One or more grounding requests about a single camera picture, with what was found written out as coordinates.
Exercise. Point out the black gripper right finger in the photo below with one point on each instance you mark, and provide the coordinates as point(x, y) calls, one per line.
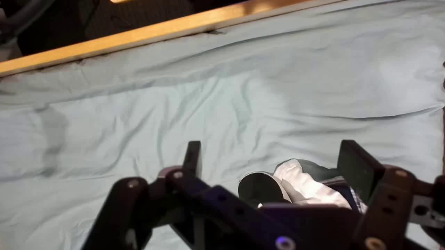
point(359, 168)

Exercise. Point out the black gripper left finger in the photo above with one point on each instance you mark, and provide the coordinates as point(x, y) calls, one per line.
point(192, 157)

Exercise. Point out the white shorts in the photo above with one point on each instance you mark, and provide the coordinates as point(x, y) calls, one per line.
point(306, 183)

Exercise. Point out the light blue bed sheet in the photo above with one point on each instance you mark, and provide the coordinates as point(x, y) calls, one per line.
point(253, 95)

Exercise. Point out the wooden bed frame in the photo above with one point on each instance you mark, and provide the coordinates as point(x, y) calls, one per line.
point(216, 18)

